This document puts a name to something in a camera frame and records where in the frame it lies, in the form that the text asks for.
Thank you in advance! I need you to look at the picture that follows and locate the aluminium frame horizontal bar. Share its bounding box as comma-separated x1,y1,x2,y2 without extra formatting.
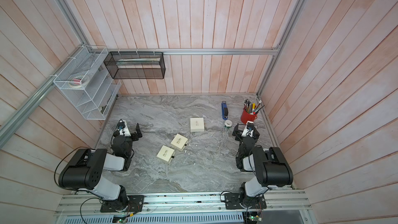
92,46,279,56

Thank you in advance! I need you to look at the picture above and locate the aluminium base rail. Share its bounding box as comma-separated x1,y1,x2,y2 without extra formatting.
55,190,312,216

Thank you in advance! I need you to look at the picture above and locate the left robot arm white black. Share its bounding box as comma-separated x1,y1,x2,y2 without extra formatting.
56,119,143,213

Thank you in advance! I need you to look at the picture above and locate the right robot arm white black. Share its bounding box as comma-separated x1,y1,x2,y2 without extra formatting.
232,121,293,208

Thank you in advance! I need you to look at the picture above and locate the white wire shelf rack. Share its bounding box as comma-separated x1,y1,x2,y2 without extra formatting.
53,46,121,120

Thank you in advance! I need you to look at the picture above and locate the small tape roll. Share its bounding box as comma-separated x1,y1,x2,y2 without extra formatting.
224,120,233,129

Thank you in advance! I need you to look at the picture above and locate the pens bundle in cup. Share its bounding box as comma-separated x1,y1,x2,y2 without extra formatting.
244,99,263,115

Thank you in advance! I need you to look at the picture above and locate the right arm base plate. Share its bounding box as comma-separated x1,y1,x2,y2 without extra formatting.
221,192,267,209

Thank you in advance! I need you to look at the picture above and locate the red pen cup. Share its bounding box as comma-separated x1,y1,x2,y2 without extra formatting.
240,108,258,124

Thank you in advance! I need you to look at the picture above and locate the cream drawer jewelry box front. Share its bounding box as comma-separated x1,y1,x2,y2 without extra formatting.
157,145,175,164

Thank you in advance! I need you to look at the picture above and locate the tape roll in rack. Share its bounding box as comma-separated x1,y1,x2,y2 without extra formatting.
67,75,90,89

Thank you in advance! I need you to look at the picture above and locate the black mesh basket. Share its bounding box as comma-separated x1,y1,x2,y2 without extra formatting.
104,51,166,79

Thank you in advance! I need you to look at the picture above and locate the blue stapler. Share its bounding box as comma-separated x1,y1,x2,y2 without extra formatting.
221,101,229,120

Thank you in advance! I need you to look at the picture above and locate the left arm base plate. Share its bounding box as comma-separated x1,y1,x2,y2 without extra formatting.
100,195,145,213

